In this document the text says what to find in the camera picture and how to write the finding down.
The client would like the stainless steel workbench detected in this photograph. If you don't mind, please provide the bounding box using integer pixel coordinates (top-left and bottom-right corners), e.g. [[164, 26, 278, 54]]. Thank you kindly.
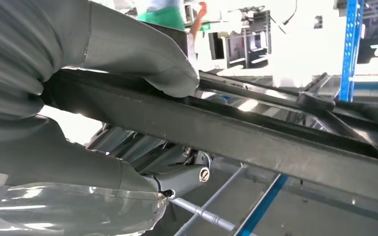
[[171, 73, 328, 236]]

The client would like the blue metal shelf rack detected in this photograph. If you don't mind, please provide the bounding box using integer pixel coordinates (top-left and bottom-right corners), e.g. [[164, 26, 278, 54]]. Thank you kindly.
[[338, 0, 378, 102]]

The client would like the green plastic crate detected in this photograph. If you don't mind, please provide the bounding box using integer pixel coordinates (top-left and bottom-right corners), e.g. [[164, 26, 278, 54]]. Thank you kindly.
[[137, 5, 187, 31]]

